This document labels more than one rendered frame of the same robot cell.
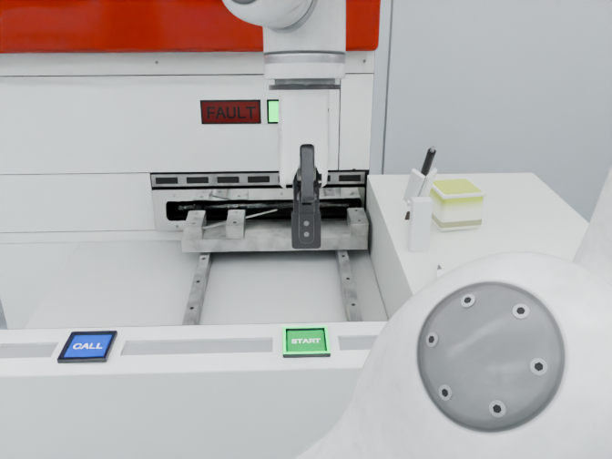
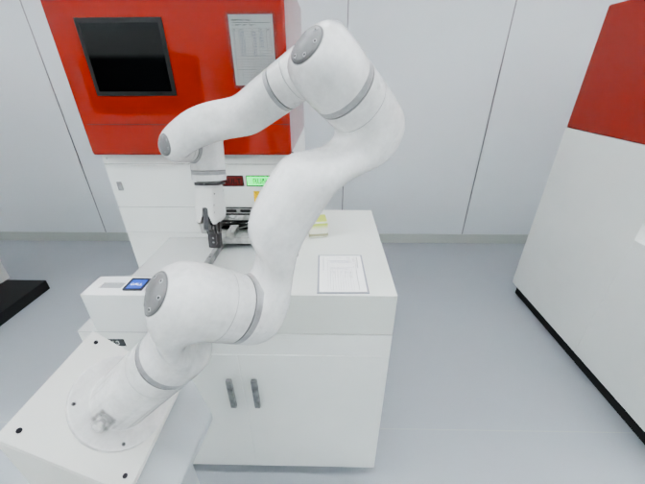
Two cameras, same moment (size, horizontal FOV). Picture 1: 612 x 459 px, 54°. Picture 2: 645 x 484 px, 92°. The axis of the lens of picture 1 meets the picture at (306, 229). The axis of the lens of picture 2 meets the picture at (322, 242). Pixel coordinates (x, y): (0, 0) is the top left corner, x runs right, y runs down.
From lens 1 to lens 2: 0.37 m
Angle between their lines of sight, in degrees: 4
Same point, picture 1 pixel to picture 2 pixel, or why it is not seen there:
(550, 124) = (426, 180)
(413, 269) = not seen: hidden behind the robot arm
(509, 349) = (155, 292)
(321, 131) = (209, 203)
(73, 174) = (163, 206)
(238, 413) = not seen: hidden behind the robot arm
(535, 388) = (156, 303)
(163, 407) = not seen: hidden behind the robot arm
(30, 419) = (113, 312)
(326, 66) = (211, 177)
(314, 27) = (203, 161)
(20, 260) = (143, 244)
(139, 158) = (191, 200)
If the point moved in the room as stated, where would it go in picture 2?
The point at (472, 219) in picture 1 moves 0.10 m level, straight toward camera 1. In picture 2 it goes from (323, 233) to (313, 245)
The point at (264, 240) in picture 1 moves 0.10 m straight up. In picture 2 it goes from (244, 239) to (241, 218)
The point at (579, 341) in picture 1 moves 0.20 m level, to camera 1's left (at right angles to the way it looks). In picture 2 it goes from (171, 290) to (30, 285)
